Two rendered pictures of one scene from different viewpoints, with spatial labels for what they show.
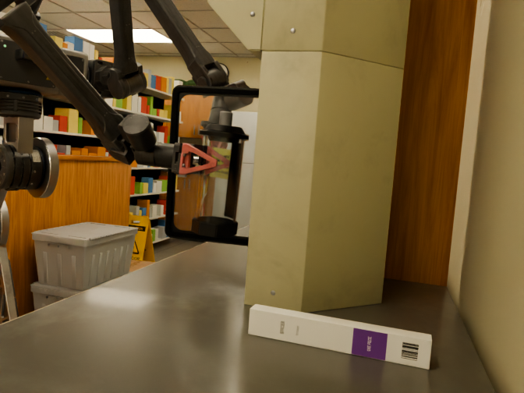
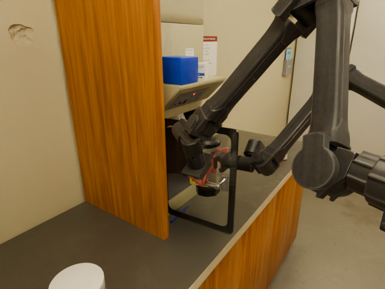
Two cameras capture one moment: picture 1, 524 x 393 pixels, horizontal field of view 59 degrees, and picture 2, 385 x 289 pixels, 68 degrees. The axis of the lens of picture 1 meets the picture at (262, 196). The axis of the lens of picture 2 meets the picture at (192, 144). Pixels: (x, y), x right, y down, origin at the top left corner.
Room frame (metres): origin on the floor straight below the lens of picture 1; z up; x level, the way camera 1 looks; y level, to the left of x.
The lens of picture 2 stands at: (2.05, 0.40, 1.65)
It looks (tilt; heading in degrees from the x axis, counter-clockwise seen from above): 20 degrees down; 200
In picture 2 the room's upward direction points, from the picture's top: straight up
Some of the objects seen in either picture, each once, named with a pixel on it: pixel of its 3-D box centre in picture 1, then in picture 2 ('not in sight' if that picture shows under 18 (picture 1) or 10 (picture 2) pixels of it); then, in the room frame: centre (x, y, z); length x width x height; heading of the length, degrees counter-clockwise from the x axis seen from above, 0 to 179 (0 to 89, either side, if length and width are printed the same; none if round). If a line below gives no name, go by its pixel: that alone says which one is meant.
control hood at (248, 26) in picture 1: (258, 44); (192, 93); (1.02, 0.03, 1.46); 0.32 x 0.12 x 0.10; 164
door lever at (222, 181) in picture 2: not in sight; (210, 182); (1.22, 0.17, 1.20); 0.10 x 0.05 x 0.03; 79
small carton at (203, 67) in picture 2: not in sight; (200, 70); (0.97, 0.05, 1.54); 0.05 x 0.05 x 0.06; 2
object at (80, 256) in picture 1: (87, 253); not in sight; (3.05, 1.14, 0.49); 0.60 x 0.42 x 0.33; 164
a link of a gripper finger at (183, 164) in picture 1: (198, 161); not in sight; (0.99, 0.14, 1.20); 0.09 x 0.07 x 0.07; 77
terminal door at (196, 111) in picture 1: (224, 166); (196, 176); (1.18, 0.10, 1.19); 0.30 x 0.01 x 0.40; 79
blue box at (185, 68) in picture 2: not in sight; (179, 69); (1.10, 0.01, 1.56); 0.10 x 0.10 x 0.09; 74
